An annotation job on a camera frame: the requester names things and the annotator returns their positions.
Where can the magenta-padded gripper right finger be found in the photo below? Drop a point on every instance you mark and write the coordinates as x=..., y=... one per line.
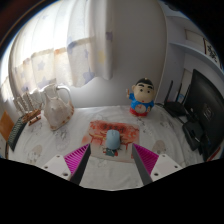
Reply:
x=146, y=159

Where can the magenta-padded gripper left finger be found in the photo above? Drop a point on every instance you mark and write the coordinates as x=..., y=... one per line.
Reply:
x=77, y=159

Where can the light blue computer mouse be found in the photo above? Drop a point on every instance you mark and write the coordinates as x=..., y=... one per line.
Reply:
x=112, y=139

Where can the white printed tablecloth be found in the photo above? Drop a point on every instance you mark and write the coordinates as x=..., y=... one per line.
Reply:
x=60, y=143

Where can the white conch shell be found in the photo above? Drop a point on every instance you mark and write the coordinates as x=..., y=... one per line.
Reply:
x=56, y=111

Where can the small black box device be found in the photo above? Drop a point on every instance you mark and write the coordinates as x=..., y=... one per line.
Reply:
x=193, y=133

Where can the black router with antennas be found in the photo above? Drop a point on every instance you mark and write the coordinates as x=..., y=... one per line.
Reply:
x=175, y=108

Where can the cartoon boy figurine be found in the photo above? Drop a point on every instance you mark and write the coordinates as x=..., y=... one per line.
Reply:
x=142, y=96

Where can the wooden model sailing ship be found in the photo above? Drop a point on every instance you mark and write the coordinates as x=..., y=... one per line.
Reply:
x=31, y=116

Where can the black monitor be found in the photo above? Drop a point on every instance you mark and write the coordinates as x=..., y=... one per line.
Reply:
x=206, y=110

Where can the orange wooden chair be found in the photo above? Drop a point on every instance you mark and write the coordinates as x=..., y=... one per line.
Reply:
x=6, y=126

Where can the white star-print curtain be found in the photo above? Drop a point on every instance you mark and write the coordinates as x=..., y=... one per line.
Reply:
x=56, y=43

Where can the white wall shelf unit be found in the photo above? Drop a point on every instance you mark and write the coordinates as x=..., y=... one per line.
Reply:
x=190, y=36

